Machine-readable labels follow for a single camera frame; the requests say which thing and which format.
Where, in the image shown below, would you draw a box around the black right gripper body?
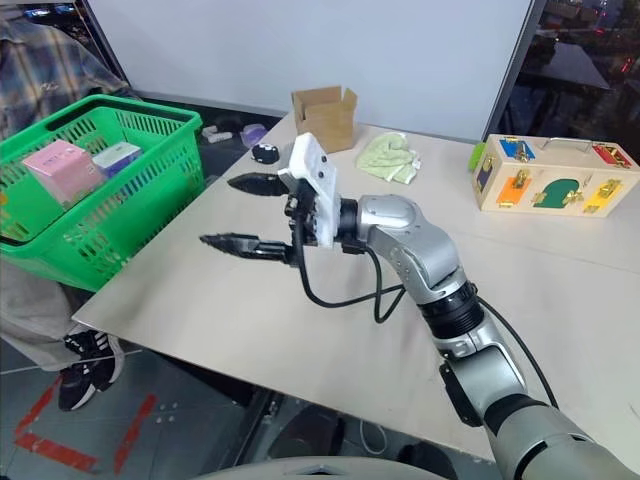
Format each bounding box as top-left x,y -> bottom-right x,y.
280,178 -> 323,267

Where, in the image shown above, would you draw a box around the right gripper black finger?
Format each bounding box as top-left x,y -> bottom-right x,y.
198,231 -> 295,262
226,171 -> 287,199

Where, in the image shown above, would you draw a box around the green plastic basket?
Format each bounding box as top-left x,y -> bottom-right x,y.
0,93 -> 204,294

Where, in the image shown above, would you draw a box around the black round object white dots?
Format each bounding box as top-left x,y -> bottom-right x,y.
251,143 -> 280,165

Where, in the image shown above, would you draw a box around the small purple package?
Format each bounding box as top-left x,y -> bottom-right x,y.
239,122 -> 267,148

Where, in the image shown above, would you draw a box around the small white object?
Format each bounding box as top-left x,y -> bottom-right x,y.
200,125 -> 233,144

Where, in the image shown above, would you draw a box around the open brown cardboard box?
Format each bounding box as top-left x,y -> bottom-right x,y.
291,85 -> 360,154

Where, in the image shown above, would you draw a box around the light green cloth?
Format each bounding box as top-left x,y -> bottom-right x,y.
354,131 -> 424,186

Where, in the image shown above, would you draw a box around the large white panel board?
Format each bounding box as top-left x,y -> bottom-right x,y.
84,0 -> 534,144

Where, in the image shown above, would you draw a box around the white and purple carton box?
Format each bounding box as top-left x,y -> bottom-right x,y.
91,141 -> 144,179

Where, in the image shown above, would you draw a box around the small green plastic object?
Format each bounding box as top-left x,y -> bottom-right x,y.
467,142 -> 489,174

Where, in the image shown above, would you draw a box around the pink carton box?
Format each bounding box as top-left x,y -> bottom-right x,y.
21,139 -> 107,209

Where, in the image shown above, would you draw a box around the black and white sneaker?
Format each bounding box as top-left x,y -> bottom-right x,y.
57,328 -> 126,413

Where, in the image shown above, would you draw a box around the grey rounded robot torso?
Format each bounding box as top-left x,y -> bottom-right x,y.
197,453 -> 504,480

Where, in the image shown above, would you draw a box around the person in plaid shirt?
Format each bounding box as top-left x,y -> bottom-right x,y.
0,19 -> 146,374

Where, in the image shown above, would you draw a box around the wooden latch puzzle box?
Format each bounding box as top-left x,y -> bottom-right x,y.
471,133 -> 640,219

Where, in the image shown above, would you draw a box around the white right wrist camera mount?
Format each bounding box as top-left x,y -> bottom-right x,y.
277,133 -> 340,249

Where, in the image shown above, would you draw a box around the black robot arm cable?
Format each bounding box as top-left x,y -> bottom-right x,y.
292,189 -> 560,409

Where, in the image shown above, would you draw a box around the thin white cable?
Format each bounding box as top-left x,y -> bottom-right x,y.
358,418 -> 390,459

